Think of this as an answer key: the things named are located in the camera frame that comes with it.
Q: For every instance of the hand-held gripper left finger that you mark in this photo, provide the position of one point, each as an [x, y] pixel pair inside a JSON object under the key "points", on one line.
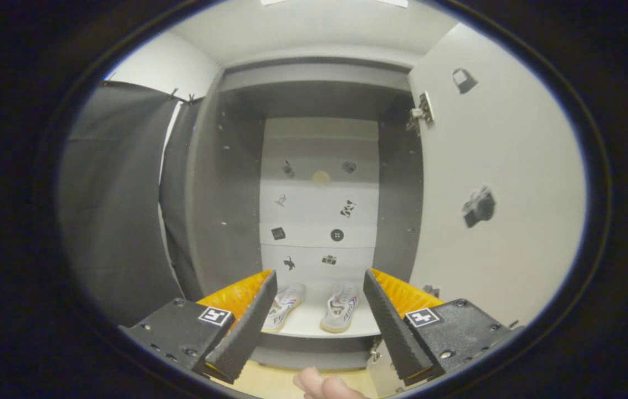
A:
{"points": [[247, 332]]}

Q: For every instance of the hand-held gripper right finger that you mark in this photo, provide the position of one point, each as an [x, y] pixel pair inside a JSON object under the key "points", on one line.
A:
{"points": [[394, 332]]}

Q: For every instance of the white shoe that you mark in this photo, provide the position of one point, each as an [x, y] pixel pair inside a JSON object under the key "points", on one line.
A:
{"points": [[285, 306], [340, 307]]}

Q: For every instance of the grey shoe cabinet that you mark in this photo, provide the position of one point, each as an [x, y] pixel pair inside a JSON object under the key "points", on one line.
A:
{"points": [[225, 194]]}

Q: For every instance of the metal door hinge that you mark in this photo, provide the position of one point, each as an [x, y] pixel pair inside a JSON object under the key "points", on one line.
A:
{"points": [[376, 349], [424, 111]]}

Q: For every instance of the black backdrop cloth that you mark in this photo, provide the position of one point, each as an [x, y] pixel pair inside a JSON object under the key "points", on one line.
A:
{"points": [[114, 194]]}

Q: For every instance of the long ceiling light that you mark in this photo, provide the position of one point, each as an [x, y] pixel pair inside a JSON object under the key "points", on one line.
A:
{"points": [[391, 3]]}

